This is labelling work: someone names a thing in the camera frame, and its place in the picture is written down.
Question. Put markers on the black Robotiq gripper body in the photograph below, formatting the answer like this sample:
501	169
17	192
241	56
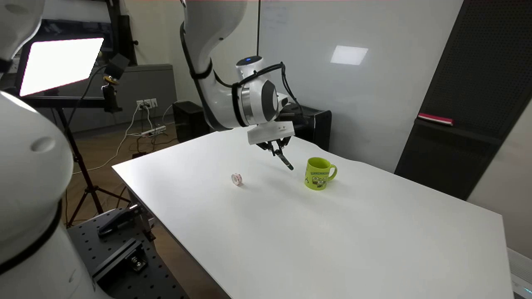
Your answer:
274	143

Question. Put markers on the green mug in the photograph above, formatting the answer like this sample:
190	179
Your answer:
316	176

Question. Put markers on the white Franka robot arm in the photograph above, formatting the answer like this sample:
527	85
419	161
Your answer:
221	104

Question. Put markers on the black equipment box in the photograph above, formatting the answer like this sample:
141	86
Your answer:
313	126

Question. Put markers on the small crumpled white object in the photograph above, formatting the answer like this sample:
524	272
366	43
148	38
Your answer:
236	179

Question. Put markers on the black speaker box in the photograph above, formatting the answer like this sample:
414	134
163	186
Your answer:
191	118

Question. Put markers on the white power strip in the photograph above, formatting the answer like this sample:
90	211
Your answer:
153	131

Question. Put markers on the grey panel board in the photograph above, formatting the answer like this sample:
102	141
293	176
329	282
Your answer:
150	83

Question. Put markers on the pink label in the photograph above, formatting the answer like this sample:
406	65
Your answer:
434	118

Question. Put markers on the black clamp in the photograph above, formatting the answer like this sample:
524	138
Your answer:
118	219

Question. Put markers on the black tripod stand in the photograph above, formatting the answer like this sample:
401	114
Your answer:
80	166

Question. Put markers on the tall black cabinet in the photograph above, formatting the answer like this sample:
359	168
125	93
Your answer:
471	126

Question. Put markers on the black perforated breadboard plate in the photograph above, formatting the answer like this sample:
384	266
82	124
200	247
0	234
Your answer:
126	276

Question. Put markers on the bright studio light panel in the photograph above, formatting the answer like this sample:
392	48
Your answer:
58	63

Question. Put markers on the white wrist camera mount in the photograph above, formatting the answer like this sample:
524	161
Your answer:
268	133

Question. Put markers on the white wall power outlet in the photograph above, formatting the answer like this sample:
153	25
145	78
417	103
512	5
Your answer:
146	103

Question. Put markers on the black camera on stand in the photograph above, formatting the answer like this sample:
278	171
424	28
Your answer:
112	83

